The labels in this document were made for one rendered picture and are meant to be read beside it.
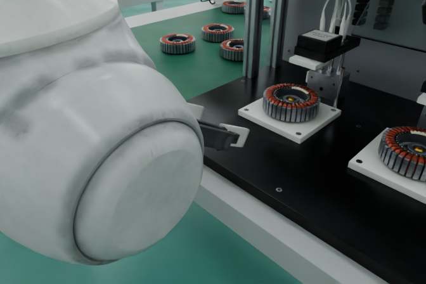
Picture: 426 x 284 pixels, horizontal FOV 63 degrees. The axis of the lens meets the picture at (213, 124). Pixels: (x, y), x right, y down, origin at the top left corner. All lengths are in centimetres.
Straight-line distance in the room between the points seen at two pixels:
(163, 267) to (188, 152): 127
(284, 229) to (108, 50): 41
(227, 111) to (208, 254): 81
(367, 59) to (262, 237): 53
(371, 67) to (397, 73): 6
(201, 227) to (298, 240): 104
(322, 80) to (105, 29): 68
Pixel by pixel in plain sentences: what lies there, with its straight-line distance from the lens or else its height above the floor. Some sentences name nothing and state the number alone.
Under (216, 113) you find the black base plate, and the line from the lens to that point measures 73.
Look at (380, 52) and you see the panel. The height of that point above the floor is 86.
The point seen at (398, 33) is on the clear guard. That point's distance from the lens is 44.
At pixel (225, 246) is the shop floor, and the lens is 146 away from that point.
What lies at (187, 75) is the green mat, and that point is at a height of 75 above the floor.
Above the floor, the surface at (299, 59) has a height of 88.
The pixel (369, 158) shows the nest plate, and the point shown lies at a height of 78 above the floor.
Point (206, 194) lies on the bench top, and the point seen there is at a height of 74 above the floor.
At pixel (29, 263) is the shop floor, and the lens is 157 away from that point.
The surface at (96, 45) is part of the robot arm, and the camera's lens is 17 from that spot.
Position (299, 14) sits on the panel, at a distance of 97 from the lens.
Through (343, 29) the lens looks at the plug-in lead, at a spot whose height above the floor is 93.
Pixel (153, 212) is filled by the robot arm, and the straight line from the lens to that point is 16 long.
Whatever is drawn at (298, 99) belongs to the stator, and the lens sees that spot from 72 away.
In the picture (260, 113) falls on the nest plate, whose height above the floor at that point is 78.
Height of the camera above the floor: 113
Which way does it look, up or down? 31 degrees down
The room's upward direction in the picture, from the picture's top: straight up
